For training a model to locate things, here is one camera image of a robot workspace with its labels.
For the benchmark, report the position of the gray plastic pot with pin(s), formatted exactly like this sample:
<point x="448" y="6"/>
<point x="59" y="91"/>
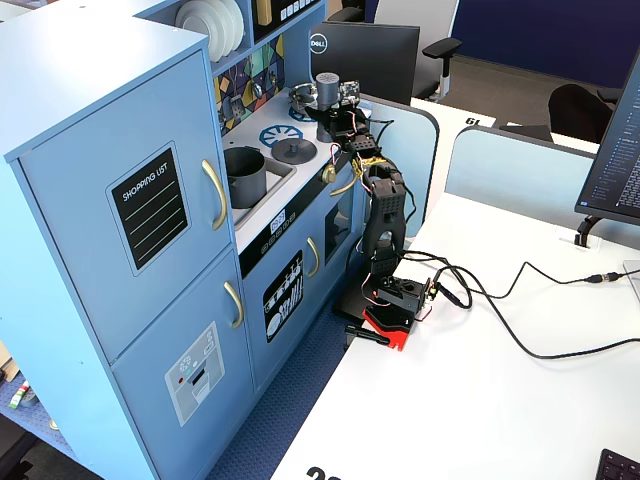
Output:
<point x="247" y="185"/>

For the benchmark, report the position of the gray pot lid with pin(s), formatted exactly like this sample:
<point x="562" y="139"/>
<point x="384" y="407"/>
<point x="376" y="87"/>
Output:
<point x="294" y="151"/>

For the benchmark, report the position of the metal serving spoon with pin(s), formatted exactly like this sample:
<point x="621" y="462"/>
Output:
<point x="273" y="77"/>

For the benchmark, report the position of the white toy plate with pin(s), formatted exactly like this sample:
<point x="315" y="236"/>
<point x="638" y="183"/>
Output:
<point x="240" y="25"/>
<point x="227" y="30"/>
<point x="197" y="25"/>

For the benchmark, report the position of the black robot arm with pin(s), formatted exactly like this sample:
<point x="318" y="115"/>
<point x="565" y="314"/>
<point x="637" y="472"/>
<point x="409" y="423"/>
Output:
<point x="385" y="210"/>

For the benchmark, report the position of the green and white tube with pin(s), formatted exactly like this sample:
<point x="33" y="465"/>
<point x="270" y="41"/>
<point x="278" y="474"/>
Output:
<point x="17" y="395"/>

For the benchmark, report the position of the green camera circuit board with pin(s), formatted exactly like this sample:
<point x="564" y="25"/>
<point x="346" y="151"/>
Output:
<point x="350" y="92"/>

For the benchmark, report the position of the gray sink basin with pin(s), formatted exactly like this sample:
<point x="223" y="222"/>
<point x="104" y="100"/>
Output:
<point x="287" y="170"/>

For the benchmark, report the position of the oven door with window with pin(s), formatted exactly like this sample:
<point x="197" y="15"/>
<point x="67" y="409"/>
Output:
<point x="334" y="280"/>

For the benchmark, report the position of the black microwave door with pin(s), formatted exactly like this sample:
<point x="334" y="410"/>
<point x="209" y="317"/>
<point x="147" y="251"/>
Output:
<point x="290" y="25"/>

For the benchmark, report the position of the computer monitor with code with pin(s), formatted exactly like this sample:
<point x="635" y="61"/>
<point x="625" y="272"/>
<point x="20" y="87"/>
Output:
<point x="617" y="165"/>

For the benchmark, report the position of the seated person in black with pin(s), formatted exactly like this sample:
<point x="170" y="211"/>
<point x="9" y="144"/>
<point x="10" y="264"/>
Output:
<point x="575" y="112"/>

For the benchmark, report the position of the robot arm base plate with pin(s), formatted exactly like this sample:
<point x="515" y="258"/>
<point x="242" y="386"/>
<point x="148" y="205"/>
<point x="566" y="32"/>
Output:
<point x="395" y="335"/>

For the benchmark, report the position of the rounded desk divider panel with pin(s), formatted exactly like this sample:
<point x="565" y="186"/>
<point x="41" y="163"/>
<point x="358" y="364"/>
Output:
<point x="500" y="170"/>
<point x="415" y="150"/>

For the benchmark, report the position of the metal ladle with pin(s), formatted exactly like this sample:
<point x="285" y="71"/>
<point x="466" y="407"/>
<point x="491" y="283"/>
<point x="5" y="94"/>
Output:
<point x="256" y="89"/>

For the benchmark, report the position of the motor controller board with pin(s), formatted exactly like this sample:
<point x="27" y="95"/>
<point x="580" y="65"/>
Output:
<point x="431" y="292"/>

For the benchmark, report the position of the blue toy kitchen unit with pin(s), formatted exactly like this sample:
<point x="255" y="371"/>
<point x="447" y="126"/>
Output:
<point x="75" y="75"/>

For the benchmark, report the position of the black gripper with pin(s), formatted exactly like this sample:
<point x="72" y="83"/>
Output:
<point x="327" y="119"/>

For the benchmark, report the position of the metal skimmer spoon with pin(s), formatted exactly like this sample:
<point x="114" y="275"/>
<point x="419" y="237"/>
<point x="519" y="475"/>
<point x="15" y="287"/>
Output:
<point x="222" y="120"/>

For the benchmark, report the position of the silver laptop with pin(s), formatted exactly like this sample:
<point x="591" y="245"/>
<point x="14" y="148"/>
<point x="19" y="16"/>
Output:
<point x="632" y="282"/>

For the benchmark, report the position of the black table clamp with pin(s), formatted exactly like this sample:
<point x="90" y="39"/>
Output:
<point x="365" y="334"/>

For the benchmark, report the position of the cupboard door with dishwasher print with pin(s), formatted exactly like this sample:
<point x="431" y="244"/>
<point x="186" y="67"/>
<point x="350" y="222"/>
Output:
<point x="255" y="360"/>

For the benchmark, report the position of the black keyboard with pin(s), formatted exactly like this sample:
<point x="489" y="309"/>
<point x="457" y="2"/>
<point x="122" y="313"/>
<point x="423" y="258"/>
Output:
<point x="617" y="467"/>

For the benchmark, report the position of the black Dell monitor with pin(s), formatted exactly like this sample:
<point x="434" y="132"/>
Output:
<point x="365" y="60"/>

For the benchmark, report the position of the gray salt shaker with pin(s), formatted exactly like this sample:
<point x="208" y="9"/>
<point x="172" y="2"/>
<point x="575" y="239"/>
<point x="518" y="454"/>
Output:
<point x="327" y="90"/>

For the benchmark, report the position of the fridge door with shopping list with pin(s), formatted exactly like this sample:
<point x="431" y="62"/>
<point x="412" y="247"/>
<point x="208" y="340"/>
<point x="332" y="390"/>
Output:
<point x="75" y="225"/>

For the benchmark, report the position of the gray office chair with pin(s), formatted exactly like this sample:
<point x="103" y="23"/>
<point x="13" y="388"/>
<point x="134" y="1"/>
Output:
<point x="400" y="12"/>

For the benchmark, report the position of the steel pot with lid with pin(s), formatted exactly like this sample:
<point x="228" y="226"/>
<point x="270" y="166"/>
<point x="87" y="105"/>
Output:
<point x="300" y="97"/>

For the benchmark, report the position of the freezer door with dispenser print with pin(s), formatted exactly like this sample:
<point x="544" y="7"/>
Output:
<point x="150" y="400"/>

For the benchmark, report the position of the metal slotted spatula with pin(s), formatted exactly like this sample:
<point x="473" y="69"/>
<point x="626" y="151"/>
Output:
<point x="235" y="107"/>

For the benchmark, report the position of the gold stove knob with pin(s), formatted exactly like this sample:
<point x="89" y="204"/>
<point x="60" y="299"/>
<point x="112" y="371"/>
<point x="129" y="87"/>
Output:
<point x="328" y="174"/>

